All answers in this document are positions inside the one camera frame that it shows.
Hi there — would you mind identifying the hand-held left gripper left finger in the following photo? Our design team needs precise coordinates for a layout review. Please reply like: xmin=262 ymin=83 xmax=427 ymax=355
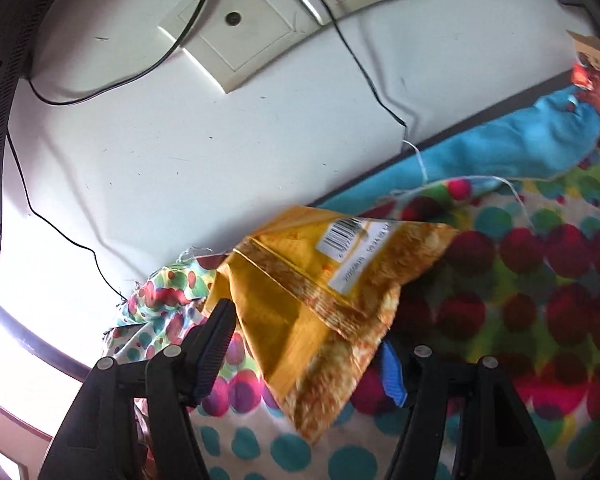
xmin=37 ymin=299 xmax=237 ymax=480

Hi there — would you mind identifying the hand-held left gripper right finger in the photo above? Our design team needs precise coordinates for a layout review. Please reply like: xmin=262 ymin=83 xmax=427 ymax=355
xmin=379 ymin=339 xmax=556 ymax=480

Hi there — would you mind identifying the yellow snack bag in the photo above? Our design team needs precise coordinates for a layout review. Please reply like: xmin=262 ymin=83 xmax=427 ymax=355
xmin=202 ymin=205 xmax=460 ymax=445

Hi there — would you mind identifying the polka dot cloth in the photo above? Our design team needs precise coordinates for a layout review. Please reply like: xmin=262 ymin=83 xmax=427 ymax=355
xmin=102 ymin=130 xmax=600 ymax=480

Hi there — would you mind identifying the blue cloth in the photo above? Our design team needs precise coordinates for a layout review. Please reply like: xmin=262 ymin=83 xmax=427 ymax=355
xmin=317 ymin=67 xmax=600 ymax=211

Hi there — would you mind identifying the small red wrapper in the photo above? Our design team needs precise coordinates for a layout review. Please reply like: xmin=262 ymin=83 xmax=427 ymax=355
xmin=571 ymin=62 xmax=594 ymax=91

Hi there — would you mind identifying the brown cardboard tag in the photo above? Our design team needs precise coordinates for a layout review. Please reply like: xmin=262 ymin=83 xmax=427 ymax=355
xmin=566 ymin=30 xmax=600 ymax=69

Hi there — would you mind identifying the dark window frame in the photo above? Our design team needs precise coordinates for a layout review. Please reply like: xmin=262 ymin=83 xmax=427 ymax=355
xmin=0 ymin=285 xmax=93 ymax=382

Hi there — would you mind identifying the black cable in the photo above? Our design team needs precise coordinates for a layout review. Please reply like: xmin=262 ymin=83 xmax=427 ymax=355
xmin=5 ymin=132 xmax=131 ymax=303
xmin=27 ymin=0 xmax=231 ymax=107

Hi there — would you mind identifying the thin cable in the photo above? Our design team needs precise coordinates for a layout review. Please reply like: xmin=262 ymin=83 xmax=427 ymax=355
xmin=260 ymin=0 xmax=408 ymax=131

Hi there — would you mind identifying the cream wall plate with hole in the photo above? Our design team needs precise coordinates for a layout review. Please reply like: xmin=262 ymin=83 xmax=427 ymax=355
xmin=159 ymin=0 xmax=326 ymax=95

